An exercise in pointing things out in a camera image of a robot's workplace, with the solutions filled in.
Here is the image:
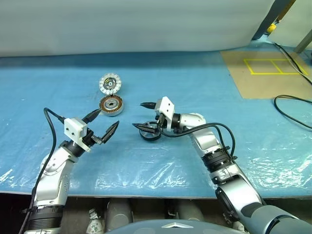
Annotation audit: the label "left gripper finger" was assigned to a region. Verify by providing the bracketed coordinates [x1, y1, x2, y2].
[82, 108, 102, 124]
[101, 120, 120, 145]

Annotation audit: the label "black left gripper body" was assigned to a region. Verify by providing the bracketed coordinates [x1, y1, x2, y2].
[81, 130, 103, 148]

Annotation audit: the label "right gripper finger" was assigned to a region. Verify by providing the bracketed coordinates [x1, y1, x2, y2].
[132, 123, 159, 135]
[139, 101, 157, 110]

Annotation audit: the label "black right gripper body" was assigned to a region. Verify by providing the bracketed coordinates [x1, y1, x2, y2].
[155, 113, 169, 130]

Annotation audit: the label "black spoked motor cover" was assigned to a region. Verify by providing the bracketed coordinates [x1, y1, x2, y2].
[138, 120, 161, 141]

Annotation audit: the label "silver motor stator copper windings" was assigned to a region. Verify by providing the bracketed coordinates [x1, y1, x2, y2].
[99, 95, 125, 117]

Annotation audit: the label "blue plastic table sheet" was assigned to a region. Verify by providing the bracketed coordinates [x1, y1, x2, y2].
[0, 43, 312, 198]

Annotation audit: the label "grey rounded cylinder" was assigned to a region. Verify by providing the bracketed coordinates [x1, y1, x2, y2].
[104, 198, 134, 231]
[174, 199, 206, 221]

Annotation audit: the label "white crumpled packaging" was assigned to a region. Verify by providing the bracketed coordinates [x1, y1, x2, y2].
[86, 208, 106, 234]

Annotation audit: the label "white foam backdrop sheet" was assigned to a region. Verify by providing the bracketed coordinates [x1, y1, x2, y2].
[0, 0, 285, 59]

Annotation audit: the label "grey robot torso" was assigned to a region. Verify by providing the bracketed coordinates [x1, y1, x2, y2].
[104, 218, 211, 234]

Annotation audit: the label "brown cardboard sheet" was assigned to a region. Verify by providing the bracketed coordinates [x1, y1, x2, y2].
[220, 50, 312, 99]

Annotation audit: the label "grey metal leg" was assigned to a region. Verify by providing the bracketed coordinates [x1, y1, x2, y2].
[294, 30, 312, 54]

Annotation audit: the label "brown wooden bar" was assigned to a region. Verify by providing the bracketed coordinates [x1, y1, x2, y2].
[274, 0, 297, 25]

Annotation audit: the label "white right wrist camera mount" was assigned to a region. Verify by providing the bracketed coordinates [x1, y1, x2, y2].
[155, 97, 176, 129]

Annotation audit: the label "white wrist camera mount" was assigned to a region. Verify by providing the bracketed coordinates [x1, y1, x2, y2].
[155, 97, 176, 129]
[63, 117, 92, 153]

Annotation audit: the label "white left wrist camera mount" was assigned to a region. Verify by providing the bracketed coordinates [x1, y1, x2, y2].
[63, 117, 92, 153]

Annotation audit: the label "white magnet ring rotor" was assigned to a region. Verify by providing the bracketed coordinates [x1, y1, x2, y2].
[98, 73, 122, 94]

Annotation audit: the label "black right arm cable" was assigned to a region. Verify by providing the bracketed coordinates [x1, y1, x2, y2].
[158, 123, 237, 159]

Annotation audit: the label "looped black cable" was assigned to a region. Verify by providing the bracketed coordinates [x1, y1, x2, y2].
[273, 94, 312, 130]

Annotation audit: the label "thin white cable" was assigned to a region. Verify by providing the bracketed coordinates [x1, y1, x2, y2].
[279, 46, 312, 81]

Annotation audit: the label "thin black cable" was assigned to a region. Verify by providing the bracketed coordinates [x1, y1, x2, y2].
[273, 42, 312, 86]

